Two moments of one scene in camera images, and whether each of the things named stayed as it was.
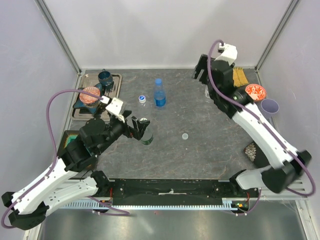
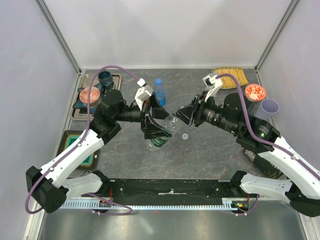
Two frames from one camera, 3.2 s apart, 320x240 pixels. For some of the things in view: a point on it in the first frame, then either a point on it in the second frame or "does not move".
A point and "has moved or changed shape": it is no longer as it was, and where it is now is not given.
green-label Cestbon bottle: [148, 136] has moved or changed shape
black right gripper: [202, 64] → [186, 113]
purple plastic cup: [269, 107] does not move
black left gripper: [139, 126] → [151, 130]
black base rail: [162, 192] does not move
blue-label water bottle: [159, 94] does not move
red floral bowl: [256, 92] does not move
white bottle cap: [185, 136] does not move
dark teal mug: [105, 78] does not move
